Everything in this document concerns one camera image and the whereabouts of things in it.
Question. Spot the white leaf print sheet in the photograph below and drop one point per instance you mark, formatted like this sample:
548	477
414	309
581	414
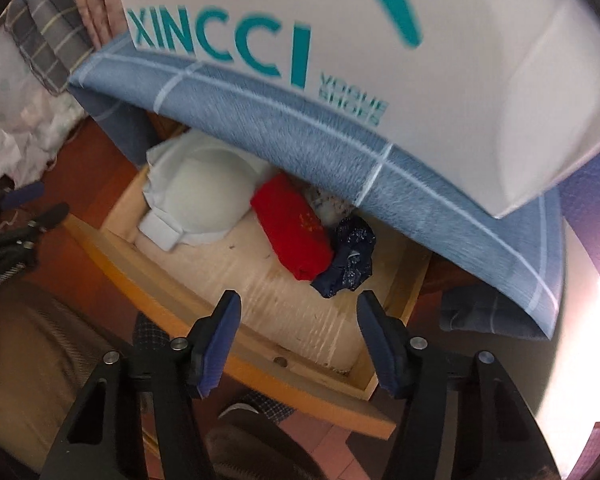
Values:
30	125

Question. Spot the beige leaf print curtain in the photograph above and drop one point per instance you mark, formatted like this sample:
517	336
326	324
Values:
97	10

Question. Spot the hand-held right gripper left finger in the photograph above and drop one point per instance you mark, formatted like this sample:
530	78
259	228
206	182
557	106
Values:
220	340

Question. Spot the light blue floral underwear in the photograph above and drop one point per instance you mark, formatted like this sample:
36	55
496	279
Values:
325	206

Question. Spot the person's leg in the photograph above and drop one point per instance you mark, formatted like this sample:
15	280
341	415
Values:
250	450
30	360

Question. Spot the blue checked cloth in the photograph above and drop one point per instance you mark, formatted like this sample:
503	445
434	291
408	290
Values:
305	135

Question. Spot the person's left leg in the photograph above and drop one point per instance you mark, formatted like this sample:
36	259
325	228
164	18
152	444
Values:
30	360

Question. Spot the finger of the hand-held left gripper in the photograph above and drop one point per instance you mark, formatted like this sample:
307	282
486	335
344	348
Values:
25	195
50	217

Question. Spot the navy printed underwear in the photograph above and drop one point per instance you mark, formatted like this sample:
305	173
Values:
350	255

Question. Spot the large wooden drawer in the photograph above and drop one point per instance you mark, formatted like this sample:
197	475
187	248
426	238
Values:
290	285

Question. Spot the pale blue bra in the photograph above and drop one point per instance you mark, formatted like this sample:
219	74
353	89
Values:
205	195

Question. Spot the grey plaid blanket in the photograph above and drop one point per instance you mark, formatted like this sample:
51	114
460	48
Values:
50	35

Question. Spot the person's right leg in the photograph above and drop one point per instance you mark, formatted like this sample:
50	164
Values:
250	450

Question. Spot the white XINCCI shoe bag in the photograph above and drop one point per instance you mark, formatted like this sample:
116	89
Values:
455	85

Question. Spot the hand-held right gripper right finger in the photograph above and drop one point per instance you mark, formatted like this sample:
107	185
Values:
380	345

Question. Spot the dark plaid slipper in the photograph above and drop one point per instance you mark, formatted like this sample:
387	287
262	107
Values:
150	332
275	406

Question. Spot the red underwear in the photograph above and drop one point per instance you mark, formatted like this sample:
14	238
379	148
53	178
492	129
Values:
290	225

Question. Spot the wooden nightstand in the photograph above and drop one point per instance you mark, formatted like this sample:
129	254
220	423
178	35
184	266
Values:
166	127

